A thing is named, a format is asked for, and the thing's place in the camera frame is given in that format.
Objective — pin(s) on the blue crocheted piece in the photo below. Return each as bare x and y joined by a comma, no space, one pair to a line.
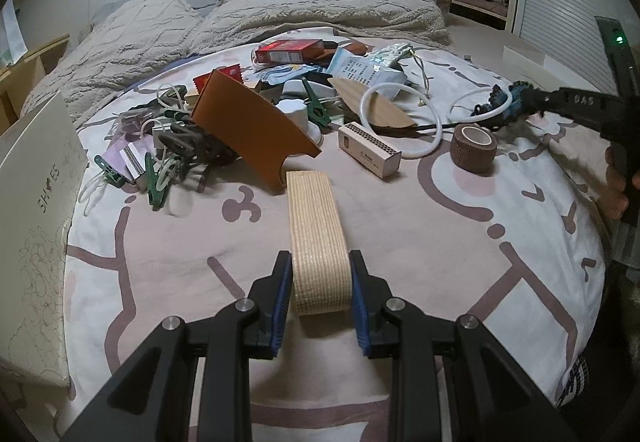
500,104

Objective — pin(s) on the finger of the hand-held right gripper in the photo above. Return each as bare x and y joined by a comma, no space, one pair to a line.
570,104

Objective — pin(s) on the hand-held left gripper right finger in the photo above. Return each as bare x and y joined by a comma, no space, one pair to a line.
359,302

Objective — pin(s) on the white black adapter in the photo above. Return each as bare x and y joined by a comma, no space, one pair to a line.
320,89

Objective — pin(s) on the white round cap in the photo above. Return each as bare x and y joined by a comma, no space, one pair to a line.
295,114

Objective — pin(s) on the brown leather sleeve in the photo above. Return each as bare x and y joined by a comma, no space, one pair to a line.
245,126

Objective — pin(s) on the purple white card box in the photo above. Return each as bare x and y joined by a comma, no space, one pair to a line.
127,161

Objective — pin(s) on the white paper bag green print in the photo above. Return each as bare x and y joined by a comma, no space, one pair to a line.
11,31

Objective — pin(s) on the green clamp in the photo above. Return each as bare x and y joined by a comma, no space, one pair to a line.
315,101
156,182
110,171

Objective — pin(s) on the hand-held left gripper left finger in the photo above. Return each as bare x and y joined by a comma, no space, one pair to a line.
282,302

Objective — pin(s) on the white pink printed blanket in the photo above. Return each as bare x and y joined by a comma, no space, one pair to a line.
450,247

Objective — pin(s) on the white printed paper packet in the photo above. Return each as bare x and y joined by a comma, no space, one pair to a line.
360,69

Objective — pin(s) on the white cardboard box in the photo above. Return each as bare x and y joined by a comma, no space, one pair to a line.
35,222

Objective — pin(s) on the small wooden grille box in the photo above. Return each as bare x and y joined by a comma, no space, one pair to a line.
367,149

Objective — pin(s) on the light woven wooden block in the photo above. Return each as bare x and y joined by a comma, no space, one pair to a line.
315,232

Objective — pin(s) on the light blue face mask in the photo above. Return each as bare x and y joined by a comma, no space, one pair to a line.
287,74

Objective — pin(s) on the silver foil packet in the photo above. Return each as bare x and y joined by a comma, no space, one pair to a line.
392,54

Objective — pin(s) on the person's right hand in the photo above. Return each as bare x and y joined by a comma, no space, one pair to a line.
620,192

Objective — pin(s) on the red cardboard box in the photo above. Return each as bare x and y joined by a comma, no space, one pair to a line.
287,52

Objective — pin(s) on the leaf shaped wooden plate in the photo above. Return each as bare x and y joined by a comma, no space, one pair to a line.
360,96

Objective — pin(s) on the brown tape roll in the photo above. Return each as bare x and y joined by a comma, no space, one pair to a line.
472,151

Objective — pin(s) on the wooden shelf unit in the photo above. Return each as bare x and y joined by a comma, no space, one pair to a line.
30,66

